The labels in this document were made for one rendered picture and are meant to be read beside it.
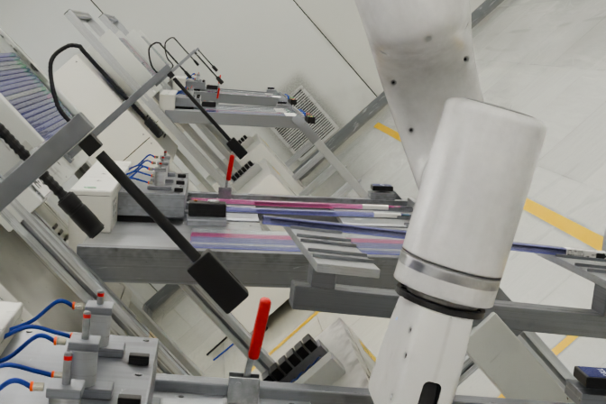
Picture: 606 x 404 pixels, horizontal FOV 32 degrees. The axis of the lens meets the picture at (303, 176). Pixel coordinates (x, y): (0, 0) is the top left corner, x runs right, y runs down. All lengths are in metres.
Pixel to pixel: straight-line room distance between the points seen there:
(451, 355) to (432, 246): 0.09
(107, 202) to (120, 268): 0.21
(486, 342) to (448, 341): 0.52
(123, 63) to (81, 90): 0.27
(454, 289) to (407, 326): 0.05
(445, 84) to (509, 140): 0.11
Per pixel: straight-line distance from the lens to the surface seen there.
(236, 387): 1.04
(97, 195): 2.00
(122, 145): 5.38
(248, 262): 1.82
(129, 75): 5.31
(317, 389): 1.08
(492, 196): 0.82
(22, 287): 1.94
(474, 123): 0.81
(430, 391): 0.84
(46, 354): 0.97
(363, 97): 8.52
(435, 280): 0.82
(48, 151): 0.75
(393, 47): 0.83
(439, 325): 0.82
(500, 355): 1.36
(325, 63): 8.47
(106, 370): 0.93
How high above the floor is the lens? 1.33
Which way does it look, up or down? 9 degrees down
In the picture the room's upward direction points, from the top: 42 degrees counter-clockwise
